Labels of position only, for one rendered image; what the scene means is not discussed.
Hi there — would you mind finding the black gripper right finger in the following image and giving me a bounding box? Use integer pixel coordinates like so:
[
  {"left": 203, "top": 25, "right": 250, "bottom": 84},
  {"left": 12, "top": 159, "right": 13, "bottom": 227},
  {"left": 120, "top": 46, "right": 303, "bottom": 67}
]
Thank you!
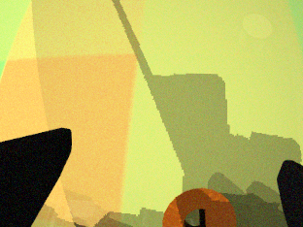
[{"left": 277, "top": 160, "right": 303, "bottom": 227}]

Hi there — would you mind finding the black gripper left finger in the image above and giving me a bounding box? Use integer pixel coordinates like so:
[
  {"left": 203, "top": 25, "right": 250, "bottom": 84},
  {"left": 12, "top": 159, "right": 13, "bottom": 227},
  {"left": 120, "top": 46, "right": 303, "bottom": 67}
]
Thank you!
[{"left": 0, "top": 126, "right": 73, "bottom": 227}]

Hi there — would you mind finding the orange knob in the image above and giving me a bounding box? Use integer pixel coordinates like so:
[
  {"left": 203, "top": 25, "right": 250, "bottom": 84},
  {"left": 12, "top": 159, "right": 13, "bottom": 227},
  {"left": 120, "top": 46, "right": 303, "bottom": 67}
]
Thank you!
[{"left": 162, "top": 188, "right": 237, "bottom": 227}]

